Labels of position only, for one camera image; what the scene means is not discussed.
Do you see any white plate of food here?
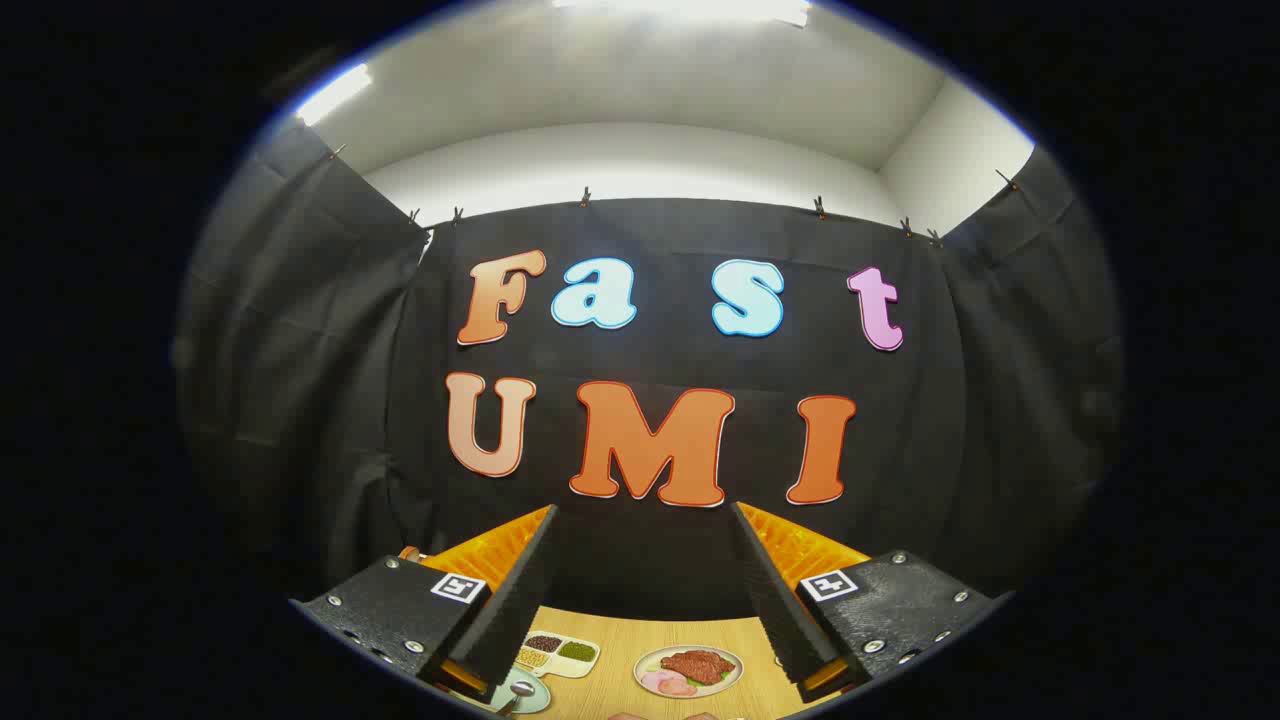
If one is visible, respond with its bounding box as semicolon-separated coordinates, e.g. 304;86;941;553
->
633;645;745;698

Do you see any row of small cloth clips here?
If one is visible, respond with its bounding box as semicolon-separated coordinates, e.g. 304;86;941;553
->
325;143;1021;249

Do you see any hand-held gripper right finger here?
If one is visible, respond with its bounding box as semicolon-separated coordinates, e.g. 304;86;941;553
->
730;502;1013;706

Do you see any ceiling light panel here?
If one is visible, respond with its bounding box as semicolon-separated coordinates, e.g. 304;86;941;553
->
295;62;373;127
555;0;811;26

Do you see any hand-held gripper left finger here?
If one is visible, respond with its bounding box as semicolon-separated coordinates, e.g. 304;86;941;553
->
290;505;559;706

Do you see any white divided tray of beans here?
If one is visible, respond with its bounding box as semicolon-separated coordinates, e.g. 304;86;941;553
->
515;630;601;679

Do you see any brown steak piece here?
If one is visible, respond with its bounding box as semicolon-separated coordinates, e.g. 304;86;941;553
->
660;650;737;686

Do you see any light blue plate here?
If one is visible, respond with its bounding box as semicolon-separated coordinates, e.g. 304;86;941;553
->
480;668;553;715

